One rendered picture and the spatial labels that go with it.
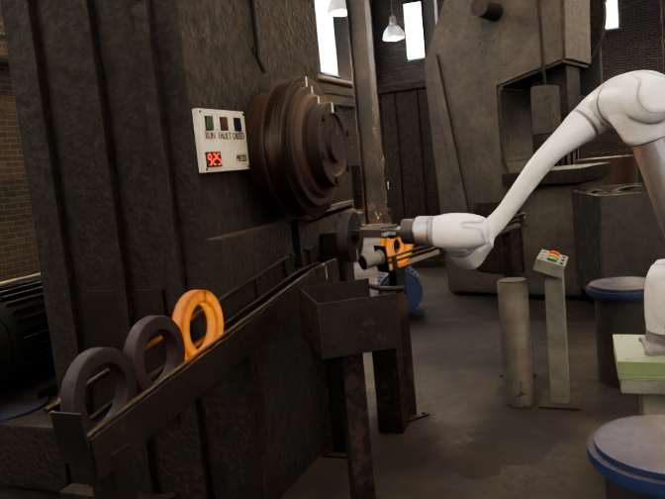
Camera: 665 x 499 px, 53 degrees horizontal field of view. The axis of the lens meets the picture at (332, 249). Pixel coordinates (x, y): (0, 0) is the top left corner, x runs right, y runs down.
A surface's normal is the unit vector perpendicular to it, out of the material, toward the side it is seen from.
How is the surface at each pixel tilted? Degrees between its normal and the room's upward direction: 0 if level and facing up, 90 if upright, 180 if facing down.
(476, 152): 90
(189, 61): 90
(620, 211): 90
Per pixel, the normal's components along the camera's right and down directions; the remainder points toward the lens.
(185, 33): 0.92, -0.04
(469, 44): -0.58, 0.15
